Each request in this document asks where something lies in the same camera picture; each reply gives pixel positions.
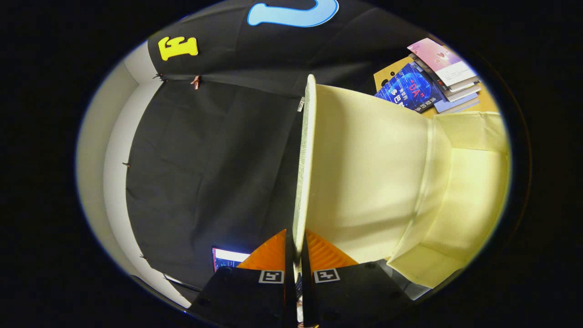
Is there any pale blue book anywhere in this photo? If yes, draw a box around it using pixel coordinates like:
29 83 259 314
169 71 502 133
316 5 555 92
433 92 480 113

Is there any pink book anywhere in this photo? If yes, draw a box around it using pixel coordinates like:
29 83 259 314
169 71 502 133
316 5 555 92
407 38 477 87

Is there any grey book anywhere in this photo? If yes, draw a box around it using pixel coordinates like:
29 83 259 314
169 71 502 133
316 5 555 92
412 55 481 103

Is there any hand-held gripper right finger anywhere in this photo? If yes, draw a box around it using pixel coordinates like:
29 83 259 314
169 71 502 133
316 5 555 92
301 229 413 328

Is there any pale green fabric storage box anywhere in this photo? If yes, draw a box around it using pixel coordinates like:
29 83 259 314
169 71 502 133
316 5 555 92
293 74 511 288

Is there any lit monitor screen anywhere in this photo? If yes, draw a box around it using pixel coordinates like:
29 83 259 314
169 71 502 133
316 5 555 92
212 247 251 273

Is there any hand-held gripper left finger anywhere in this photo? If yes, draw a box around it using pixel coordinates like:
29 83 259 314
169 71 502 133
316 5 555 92
189 229 297 328

